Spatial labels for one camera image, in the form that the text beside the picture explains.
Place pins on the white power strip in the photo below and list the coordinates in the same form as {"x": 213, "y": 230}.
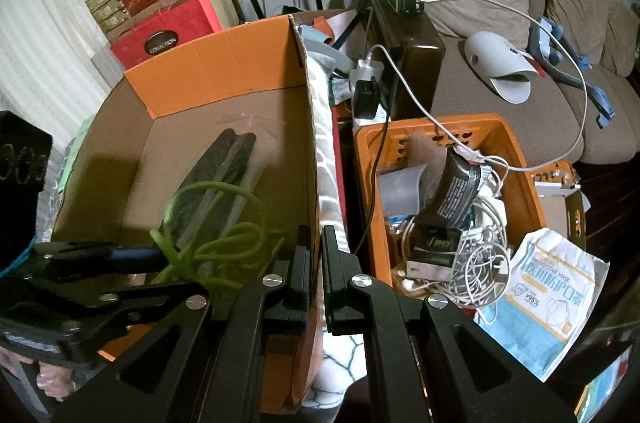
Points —
{"x": 352, "y": 75}

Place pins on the brown sofa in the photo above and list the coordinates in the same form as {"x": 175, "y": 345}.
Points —
{"x": 500, "y": 123}

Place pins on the dark grey pouch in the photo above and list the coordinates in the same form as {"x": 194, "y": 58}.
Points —
{"x": 450, "y": 193}

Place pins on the translucent plastic cup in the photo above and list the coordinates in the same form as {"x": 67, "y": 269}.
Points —
{"x": 400, "y": 193}

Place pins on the dark wooden armrest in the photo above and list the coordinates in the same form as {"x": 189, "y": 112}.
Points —
{"x": 415, "y": 68}

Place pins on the orange cardboard box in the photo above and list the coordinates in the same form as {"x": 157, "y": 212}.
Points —
{"x": 200, "y": 53}

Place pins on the white curved plastic shell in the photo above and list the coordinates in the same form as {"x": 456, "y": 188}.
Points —
{"x": 490, "y": 53}

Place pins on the white curtain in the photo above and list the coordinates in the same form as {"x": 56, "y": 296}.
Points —
{"x": 50, "y": 3}

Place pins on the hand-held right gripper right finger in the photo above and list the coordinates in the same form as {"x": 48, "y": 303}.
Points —
{"x": 330, "y": 273}

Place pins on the red flat box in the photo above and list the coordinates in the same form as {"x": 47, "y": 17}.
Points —
{"x": 339, "y": 163}

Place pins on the face mask packet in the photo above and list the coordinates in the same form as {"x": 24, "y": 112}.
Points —
{"x": 550, "y": 303}

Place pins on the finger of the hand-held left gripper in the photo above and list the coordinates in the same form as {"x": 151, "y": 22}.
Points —
{"x": 135, "y": 254}
{"x": 100, "y": 303}

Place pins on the grey blue-padded tool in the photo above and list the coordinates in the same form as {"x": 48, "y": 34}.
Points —
{"x": 545, "y": 38}

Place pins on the person's left hand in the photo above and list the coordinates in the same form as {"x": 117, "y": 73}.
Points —
{"x": 55, "y": 380}

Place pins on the red oval-label gift box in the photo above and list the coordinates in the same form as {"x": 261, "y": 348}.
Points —
{"x": 190, "y": 18}

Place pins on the white charger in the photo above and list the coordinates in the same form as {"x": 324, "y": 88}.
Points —
{"x": 370, "y": 68}

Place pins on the orange plastic basket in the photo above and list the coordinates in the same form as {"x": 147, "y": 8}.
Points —
{"x": 380, "y": 253}

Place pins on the grey plastic tool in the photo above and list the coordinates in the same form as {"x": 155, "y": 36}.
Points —
{"x": 325, "y": 50}

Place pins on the clear plastic bag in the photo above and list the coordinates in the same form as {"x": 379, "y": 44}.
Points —
{"x": 425, "y": 148}

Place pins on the small black box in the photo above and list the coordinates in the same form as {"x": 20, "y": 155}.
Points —
{"x": 435, "y": 243}

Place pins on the black charger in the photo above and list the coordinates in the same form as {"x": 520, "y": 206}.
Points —
{"x": 366, "y": 98}

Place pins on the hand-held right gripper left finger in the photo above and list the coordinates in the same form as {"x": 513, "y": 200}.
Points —
{"x": 303, "y": 273}

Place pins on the giraffe-pattern blanket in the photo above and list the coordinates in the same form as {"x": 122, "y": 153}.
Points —
{"x": 327, "y": 183}

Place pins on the stack of small green boxes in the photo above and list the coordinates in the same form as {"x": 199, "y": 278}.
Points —
{"x": 107, "y": 10}

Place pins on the brown sofa cushion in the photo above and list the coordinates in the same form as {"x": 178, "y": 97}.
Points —
{"x": 625, "y": 48}
{"x": 580, "y": 13}

